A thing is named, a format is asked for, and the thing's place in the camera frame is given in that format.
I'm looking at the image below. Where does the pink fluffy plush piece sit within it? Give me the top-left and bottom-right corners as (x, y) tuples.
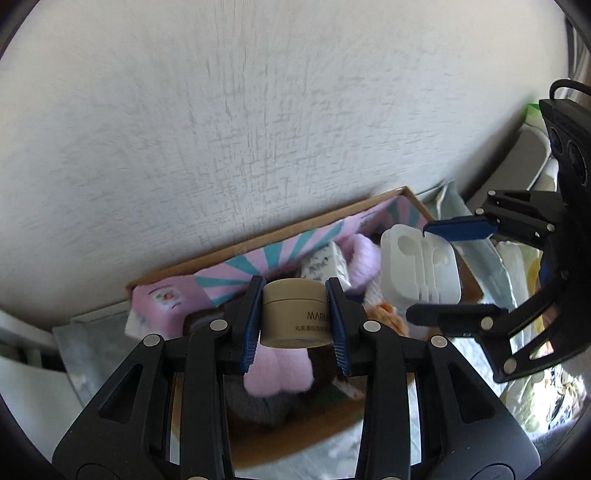
(346, 233), (384, 291)
(245, 344), (315, 395)

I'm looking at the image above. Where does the small white printed carton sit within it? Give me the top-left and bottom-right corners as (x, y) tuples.
(300, 242), (349, 289)

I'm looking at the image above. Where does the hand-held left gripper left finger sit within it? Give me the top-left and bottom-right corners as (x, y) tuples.
(53, 275), (266, 480)

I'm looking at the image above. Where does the pink striped cardboard box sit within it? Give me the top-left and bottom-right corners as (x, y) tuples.
(126, 185), (485, 467)

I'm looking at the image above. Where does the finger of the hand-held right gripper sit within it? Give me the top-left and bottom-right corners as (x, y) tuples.
(406, 272), (591, 384)
(422, 189), (561, 245)

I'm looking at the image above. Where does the pale floral bedsheet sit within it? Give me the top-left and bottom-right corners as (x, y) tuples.
(53, 185), (591, 480)

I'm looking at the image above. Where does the white furniture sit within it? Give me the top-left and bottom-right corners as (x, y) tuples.
(0, 309), (61, 370)

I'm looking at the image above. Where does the white grey bedding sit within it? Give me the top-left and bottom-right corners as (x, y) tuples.
(466, 122), (559, 208)

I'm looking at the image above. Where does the beige cream jar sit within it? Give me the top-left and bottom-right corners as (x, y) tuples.
(259, 279), (332, 349)

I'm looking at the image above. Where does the white plastic earbud tray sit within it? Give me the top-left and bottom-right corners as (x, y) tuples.
(379, 224), (462, 305)

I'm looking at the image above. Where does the black cable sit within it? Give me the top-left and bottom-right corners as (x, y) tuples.
(549, 79), (591, 100)

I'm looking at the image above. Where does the yellow item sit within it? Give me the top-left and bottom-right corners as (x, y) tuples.
(526, 256), (543, 296)

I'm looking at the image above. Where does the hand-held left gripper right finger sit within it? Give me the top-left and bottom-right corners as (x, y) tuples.
(324, 277), (541, 480)

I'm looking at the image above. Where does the brown plush toy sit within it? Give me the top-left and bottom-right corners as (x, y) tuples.
(365, 300), (411, 337)

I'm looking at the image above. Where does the grey plush cloth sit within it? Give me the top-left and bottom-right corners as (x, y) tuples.
(226, 383), (324, 430)

